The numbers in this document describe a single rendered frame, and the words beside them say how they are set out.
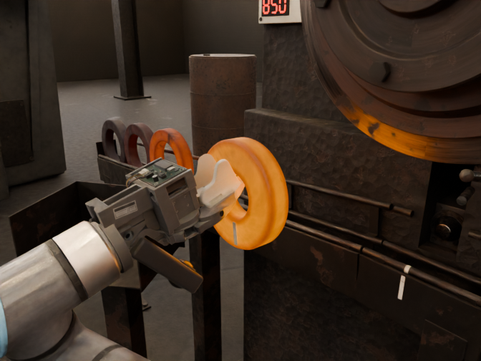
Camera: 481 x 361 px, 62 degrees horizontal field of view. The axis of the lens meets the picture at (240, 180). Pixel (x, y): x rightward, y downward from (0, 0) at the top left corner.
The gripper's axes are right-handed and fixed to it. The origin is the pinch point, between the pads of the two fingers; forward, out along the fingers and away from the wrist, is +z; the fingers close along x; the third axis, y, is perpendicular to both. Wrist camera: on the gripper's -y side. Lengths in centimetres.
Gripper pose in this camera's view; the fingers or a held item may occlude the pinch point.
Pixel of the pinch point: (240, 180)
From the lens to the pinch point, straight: 56.0
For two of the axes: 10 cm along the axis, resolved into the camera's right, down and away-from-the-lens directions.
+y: -2.1, -8.5, -4.7
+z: 7.3, -4.6, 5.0
